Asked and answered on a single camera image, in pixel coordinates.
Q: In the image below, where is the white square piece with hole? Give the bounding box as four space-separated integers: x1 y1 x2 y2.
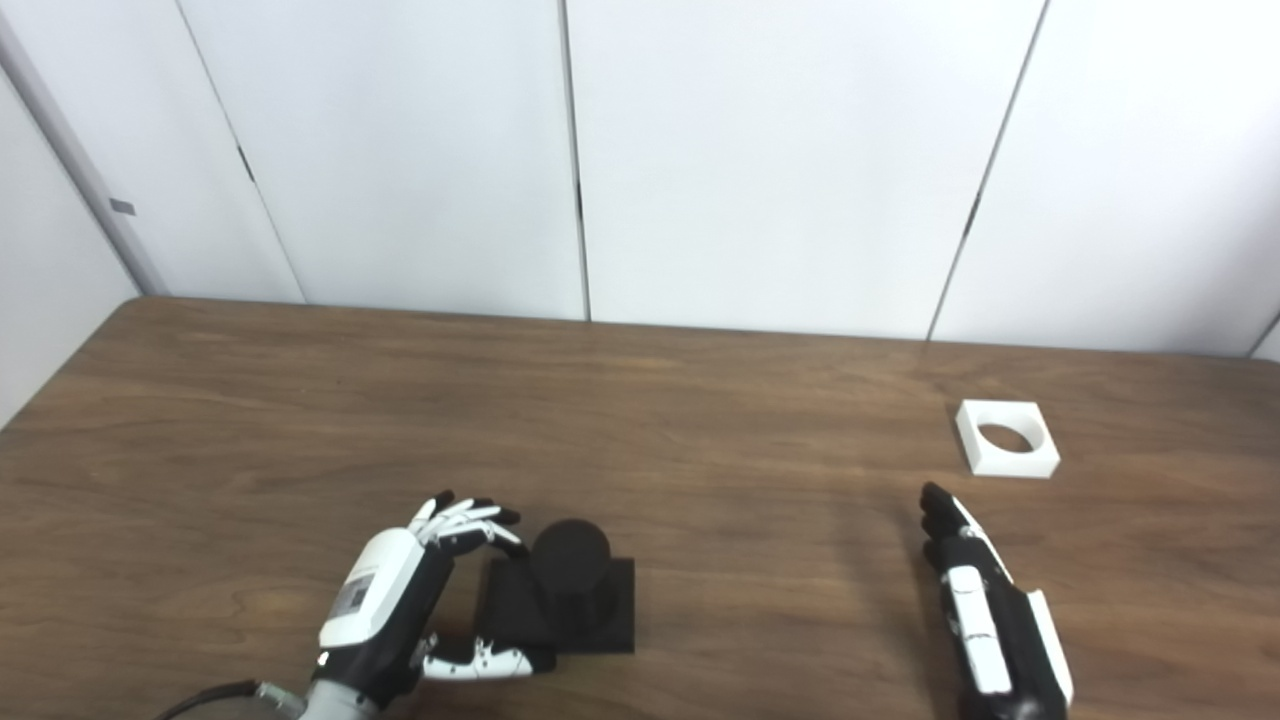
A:
955 399 1061 479

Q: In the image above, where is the black peg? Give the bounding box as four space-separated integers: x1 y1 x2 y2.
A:
475 519 637 656

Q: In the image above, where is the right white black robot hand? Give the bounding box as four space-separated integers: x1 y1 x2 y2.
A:
919 482 1076 720

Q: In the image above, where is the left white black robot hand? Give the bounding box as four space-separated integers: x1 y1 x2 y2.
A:
318 490 557 706

